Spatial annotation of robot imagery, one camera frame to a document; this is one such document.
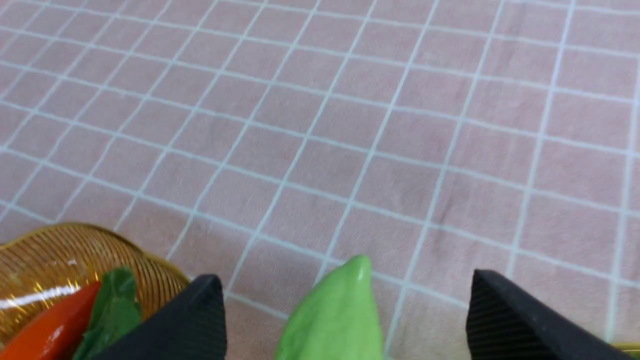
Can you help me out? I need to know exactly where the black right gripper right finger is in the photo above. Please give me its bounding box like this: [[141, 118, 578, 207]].
[[466, 269, 631, 360]]

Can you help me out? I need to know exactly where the green glass plate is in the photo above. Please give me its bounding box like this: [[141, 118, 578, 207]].
[[613, 342, 640, 359]]

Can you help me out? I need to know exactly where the amber glass plate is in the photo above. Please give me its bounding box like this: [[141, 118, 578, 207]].
[[0, 222, 190, 346]]

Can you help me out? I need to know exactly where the pink checkered tablecloth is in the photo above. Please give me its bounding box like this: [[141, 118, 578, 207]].
[[1, 0, 640, 360]]

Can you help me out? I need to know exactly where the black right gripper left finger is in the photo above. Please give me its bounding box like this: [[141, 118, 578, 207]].
[[94, 274, 227, 360]]

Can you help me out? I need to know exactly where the green bitter gourd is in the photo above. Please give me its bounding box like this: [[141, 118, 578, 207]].
[[275, 254, 384, 360]]

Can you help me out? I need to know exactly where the orange carrot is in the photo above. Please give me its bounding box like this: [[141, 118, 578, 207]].
[[0, 266, 143, 360]]

